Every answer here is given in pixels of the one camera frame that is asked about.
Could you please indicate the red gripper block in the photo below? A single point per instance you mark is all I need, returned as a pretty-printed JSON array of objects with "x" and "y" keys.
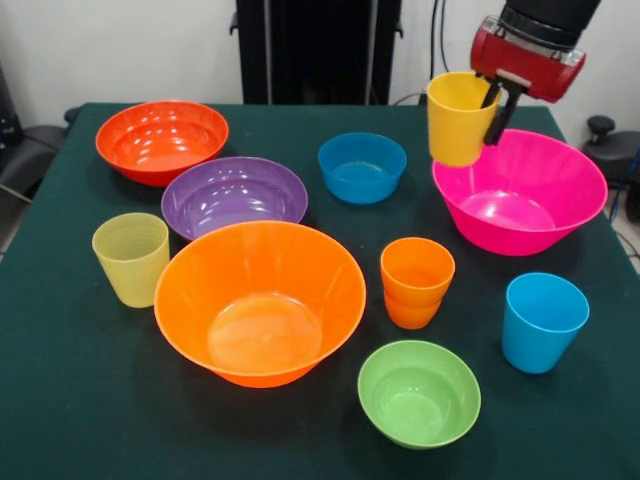
[{"x": 525, "y": 65}]

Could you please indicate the yellow plastic cup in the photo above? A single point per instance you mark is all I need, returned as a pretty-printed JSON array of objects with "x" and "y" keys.
[{"x": 457, "y": 125}]

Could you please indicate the large pink plastic bowl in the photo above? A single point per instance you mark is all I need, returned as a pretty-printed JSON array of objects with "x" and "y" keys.
[{"x": 515, "y": 210}]

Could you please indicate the black office chair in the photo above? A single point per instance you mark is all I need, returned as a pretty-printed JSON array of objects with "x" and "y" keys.
[
  {"x": 615, "y": 150},
  {"x": 30, "y": 150}
]

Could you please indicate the small blue plastic bowl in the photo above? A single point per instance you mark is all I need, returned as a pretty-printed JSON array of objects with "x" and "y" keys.
[{"x": 362, "y": 170}]

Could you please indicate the orange plastic cup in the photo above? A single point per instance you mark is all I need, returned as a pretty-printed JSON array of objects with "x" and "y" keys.
[
  {"x": 417, "y": 275},
  {"x": 412, "y": 317}
]

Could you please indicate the blue plastic cup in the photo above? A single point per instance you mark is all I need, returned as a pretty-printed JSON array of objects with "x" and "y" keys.
[{"x": 542, "y": 335}]

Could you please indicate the purple plastic bowl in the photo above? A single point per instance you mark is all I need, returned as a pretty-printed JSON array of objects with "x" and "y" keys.
[{"x": 232, "y": 200}]

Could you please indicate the small green plastic bowl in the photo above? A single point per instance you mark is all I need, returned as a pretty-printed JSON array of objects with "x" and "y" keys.
[{"x": 417, "y": 400}]

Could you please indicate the large orange plastic bowl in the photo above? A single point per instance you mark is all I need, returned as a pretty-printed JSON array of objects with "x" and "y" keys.
[{"x": 260, "y": 310}]

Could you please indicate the red plastic bowl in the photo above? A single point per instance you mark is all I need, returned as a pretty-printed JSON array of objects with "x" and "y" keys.
[{"x": 160, "y": 140}]

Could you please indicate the pale yellow-green plastic cup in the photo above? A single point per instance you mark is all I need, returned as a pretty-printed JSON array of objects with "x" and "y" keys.
[{"x": 131, "y": 270}]

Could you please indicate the dark green table cloth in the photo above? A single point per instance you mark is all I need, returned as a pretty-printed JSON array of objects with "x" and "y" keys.
[{"x": 75, "y": 375}]

